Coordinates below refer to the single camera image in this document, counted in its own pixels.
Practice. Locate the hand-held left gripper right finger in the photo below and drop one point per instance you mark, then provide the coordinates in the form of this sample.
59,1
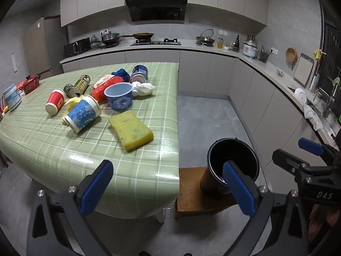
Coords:
238,189

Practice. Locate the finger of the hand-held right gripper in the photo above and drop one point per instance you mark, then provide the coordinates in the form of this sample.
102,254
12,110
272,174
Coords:
310,146
286,158

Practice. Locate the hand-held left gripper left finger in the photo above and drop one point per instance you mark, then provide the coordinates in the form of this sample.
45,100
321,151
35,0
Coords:
97,189

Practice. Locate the black bucket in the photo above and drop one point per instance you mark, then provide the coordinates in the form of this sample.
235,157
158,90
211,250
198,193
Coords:
213,184

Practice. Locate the red plastic bag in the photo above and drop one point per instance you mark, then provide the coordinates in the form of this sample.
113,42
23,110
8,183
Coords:
100,92

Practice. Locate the red paper cup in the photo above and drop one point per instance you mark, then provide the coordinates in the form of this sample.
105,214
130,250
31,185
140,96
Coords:
56,100

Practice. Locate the steel wool scrubber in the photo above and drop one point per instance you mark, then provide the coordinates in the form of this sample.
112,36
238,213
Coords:
68,90

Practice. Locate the blue knitted cloth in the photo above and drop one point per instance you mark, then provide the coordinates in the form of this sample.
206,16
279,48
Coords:
121,74

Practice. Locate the person's right hand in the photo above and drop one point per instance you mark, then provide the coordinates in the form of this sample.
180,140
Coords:
323,217

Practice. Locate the white dish cloth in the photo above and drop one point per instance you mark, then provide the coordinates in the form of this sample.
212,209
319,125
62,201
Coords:
313,117

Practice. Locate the metal sink faucet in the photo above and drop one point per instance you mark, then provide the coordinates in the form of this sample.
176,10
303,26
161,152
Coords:
326,104

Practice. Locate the wooden stool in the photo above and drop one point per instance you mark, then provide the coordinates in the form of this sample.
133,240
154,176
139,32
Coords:
189,189

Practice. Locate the white plate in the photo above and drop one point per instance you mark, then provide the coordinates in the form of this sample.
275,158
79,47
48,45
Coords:
300,95

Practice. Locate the green checked tablecloth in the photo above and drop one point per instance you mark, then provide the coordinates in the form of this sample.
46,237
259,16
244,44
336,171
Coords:
53,152

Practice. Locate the yellow sponge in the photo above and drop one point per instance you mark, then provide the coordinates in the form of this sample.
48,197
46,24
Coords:
130,130

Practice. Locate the beige lower cabinets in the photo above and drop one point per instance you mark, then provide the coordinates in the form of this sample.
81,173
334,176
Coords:
253,90

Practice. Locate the beige cabinets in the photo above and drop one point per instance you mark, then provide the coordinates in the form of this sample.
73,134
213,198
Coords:
253,90
106,0

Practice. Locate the white cutting board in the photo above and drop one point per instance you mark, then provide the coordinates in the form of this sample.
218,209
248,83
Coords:
303,69

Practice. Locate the blue and white paper cup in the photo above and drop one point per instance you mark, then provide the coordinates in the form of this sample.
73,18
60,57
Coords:
82,113

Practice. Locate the bamboo strainer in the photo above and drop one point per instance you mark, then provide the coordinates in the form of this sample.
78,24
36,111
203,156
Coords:
291,54

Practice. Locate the blue plastic bowl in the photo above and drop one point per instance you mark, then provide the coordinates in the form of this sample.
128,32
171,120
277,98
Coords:
118,97

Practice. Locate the utensil holder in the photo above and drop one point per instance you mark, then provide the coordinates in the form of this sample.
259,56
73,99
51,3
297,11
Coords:
263,56

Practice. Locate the gold tin can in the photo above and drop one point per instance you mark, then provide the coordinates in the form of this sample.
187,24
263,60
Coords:
81,84

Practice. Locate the white and red snack packet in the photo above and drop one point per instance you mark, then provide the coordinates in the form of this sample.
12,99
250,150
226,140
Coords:
102,81

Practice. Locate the white crumpled tissue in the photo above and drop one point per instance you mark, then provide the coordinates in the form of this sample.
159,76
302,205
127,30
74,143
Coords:
142,89

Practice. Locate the white rice cooker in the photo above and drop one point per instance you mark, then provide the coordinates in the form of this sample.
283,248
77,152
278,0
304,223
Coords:
250,49

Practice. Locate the red enamel pot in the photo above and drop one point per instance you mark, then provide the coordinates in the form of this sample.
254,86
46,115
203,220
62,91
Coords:
32,84

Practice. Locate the white and blue tub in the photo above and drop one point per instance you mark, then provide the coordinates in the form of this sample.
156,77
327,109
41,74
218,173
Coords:
12,98

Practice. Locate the dark glass bottle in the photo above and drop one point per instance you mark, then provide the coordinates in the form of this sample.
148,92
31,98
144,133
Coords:
237,44

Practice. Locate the blue tin can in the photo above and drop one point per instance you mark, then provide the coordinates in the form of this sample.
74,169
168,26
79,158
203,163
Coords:
140,72

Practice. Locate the yellow oil bottle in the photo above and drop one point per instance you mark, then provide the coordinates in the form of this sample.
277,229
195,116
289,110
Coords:
219,44

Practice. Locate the black microwave oven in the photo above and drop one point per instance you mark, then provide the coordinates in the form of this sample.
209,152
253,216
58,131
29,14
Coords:
77,47

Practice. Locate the grey ceramic teapot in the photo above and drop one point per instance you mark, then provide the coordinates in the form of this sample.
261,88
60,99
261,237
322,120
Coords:
95,42

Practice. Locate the white paper strip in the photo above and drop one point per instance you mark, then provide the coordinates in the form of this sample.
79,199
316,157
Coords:
14,62

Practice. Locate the beige refrigerator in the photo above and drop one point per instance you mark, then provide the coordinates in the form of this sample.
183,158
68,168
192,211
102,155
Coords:
42,48

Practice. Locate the dark pot with lid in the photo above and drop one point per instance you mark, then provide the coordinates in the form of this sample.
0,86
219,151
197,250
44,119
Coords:
110,37

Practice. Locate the black gas stove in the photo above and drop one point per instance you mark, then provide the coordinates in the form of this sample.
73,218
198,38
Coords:
155,42

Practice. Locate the black wok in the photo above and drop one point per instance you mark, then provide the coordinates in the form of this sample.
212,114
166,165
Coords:
143,35

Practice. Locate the beige upper cabinets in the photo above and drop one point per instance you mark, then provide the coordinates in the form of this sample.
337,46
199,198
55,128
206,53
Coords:
106,0

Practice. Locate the black range hood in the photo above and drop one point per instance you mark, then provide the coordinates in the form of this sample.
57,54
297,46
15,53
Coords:
155,8

